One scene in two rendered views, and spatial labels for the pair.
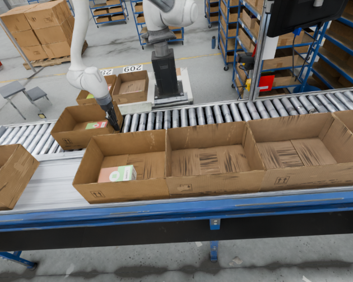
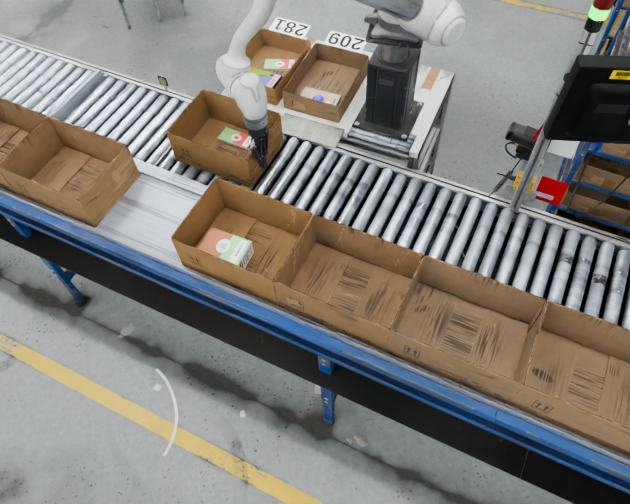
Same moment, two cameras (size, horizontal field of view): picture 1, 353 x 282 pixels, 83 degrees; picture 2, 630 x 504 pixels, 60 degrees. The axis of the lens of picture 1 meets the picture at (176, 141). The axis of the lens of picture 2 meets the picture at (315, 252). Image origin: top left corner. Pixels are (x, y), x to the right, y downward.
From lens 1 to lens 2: 95 cm
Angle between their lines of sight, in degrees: 18
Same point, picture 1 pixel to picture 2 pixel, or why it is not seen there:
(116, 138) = (246, 194)
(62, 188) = (157, 227)
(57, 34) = not seen: outside the picture
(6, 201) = (92, 215)
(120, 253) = (201, 344)
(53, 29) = not seen: outside the picture
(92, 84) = (244, 101)
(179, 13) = (423, 29)
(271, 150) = (446, 310)
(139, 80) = (349, 67)
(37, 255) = (90, 289)
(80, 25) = (256, 21)
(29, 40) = not seen: outside the picture
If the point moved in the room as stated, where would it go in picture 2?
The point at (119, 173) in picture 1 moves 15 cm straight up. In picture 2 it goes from (230, 245) to (222, 219)
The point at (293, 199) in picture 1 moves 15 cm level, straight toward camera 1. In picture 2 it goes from (414, 379) to (368, 396)
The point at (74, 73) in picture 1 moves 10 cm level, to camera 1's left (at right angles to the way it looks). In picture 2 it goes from (228, 69) to (203, 64)
